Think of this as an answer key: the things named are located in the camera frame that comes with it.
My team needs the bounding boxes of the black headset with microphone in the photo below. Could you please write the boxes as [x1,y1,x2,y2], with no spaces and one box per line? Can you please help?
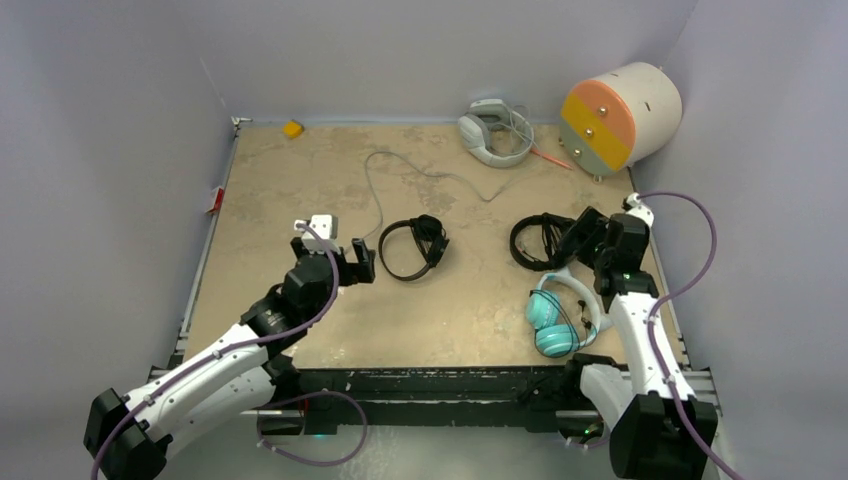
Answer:
[509,212,577,272]

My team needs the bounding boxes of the black over-ear headphones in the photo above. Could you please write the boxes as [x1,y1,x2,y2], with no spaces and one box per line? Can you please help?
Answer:
[377,214,452,283]

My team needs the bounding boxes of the teal cat-ear headphones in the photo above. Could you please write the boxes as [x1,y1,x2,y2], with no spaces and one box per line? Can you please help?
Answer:
[525,267,613,358]

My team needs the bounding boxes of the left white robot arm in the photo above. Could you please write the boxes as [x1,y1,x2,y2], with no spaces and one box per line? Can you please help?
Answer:
[83,230,376,479]

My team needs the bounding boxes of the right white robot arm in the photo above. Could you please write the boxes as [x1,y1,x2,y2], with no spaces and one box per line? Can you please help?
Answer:
[554,205,719,479]

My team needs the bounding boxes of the white grey headphones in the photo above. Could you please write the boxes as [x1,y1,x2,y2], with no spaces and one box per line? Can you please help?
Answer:
[457,98,535,169]

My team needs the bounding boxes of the orange pen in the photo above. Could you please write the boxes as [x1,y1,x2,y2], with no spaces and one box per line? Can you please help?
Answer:
[530,148,573,170]

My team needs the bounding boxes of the round pastel drawer box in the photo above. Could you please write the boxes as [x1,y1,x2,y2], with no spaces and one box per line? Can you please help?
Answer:
[560,62,683,177]

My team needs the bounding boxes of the small yellow block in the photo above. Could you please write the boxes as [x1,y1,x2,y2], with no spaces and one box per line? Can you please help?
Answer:
[281,120,305,139]

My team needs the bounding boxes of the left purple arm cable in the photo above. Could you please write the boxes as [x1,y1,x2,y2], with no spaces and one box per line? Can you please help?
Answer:
[89,222,369,480]

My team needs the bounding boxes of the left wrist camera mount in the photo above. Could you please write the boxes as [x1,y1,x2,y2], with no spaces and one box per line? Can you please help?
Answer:
[293,214,340,254]

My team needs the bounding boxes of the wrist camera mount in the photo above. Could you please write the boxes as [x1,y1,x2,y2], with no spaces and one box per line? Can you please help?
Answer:
[622,192,655,228]
[293,214,340,254]

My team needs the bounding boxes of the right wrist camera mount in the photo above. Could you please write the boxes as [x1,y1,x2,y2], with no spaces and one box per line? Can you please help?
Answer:
[622,192,655,228]

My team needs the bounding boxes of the grey headphone cable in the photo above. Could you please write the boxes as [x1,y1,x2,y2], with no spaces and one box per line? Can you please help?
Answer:
[341,150,531,256]

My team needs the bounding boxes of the red tag on wall edge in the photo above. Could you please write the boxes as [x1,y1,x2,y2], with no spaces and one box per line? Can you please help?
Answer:
[206,186,225,215]

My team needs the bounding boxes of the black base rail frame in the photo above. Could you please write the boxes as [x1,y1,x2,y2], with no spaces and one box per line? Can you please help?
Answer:
[137,360,720,439]

